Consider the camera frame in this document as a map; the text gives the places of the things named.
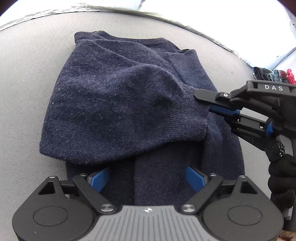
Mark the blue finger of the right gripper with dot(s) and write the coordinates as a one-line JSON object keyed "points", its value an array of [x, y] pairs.
{"points": [[220, 99], [223, 111]]}

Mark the navy blue knit sweater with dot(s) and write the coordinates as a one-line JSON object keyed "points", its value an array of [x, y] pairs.
{"points": [[129, 104]]}

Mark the blue folded jeans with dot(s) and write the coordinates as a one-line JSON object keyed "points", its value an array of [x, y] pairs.
{"points": [[275, 76]]}

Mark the red checked shirt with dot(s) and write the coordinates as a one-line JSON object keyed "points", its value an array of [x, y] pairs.
{"points": [[289, 77]]}

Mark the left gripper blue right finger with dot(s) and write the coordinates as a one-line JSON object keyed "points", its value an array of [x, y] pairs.
{"points": [[205, 186]]}

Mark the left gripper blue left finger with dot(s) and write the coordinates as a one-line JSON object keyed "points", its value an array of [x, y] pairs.
{"points": [[89, 187]]}

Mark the black gloved right hand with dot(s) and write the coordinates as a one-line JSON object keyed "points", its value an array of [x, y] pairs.
{"points": [[281, 169]]}

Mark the black folded garment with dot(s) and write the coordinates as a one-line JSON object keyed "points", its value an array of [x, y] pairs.
{"points": [[261, 73]]}

